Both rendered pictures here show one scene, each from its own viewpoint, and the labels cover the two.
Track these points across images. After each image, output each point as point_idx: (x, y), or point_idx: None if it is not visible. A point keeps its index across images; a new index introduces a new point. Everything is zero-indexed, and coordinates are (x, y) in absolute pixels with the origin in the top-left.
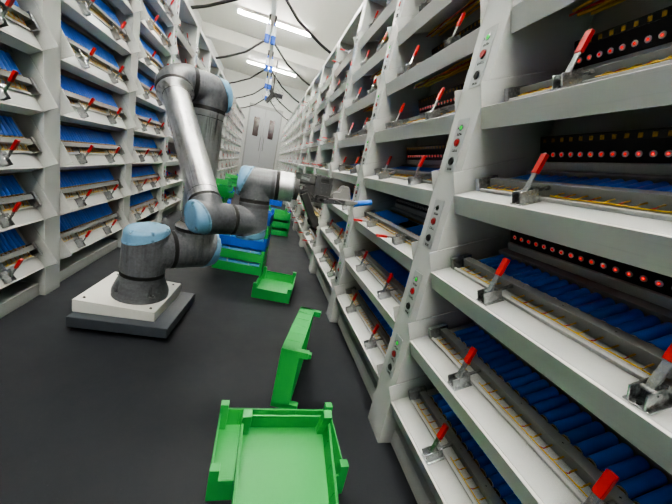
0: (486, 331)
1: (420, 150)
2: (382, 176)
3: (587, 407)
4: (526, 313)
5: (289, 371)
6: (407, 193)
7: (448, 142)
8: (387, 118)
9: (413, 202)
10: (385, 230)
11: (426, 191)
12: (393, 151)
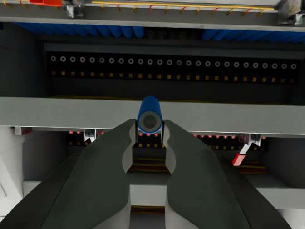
0: None
1: (220, 144)
2: (246, 136)
3: None
4: None
5: None
6: (88, 112)
7: (8, 179)
8: (287, 209)
9: (215, 69)
10: (208, 1)
11: (7, 122)
12: (292, 154)
